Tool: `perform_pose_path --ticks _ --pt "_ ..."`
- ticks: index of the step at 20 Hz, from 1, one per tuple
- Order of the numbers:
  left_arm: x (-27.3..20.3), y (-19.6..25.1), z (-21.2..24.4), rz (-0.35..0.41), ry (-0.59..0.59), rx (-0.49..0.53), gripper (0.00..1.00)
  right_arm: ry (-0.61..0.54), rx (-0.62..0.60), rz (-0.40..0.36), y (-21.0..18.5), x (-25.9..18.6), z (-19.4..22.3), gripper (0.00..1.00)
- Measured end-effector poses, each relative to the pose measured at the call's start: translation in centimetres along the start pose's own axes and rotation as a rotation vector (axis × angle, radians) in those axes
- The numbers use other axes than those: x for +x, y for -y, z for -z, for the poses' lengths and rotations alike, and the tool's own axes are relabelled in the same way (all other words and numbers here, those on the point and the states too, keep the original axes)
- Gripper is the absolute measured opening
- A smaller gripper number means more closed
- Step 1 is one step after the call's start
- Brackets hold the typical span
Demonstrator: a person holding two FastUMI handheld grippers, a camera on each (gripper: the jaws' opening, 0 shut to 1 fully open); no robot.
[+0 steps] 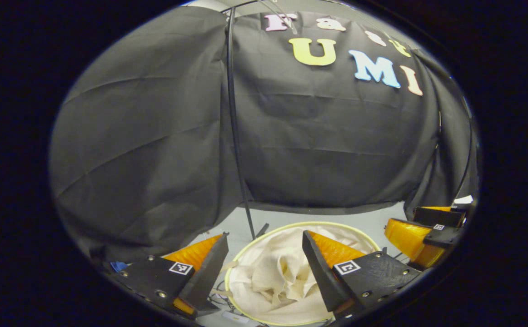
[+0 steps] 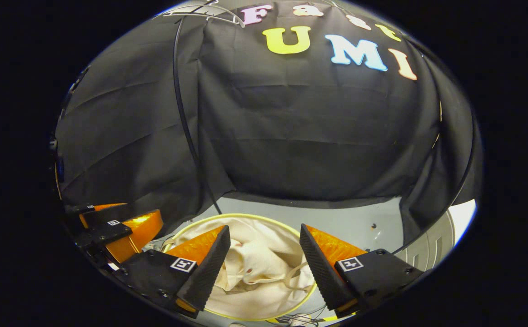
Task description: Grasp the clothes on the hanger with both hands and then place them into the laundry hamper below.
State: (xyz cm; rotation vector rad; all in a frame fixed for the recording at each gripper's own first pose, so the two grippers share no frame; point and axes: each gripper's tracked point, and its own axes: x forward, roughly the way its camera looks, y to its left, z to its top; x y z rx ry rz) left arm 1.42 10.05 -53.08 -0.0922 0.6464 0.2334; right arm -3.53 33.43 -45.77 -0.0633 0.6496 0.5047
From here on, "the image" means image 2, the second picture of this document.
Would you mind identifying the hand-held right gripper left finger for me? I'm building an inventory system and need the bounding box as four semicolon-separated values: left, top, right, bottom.
119;225;231;318

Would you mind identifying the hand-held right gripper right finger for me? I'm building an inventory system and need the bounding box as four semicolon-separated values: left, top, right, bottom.
299;223;424;318

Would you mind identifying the round laundry hamper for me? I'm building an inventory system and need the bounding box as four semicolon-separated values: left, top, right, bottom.
163;213;318;322

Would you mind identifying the cream shirt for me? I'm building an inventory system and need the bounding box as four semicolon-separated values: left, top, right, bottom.
173;217;315;318

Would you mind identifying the white plastic hanger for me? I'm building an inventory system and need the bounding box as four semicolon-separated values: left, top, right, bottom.
154;2;246;29

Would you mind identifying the white panel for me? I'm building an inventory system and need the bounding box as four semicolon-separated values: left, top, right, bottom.
398;199;477;273

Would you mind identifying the black backdrop cloth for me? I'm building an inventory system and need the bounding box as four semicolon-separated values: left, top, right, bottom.
55;2;483;246

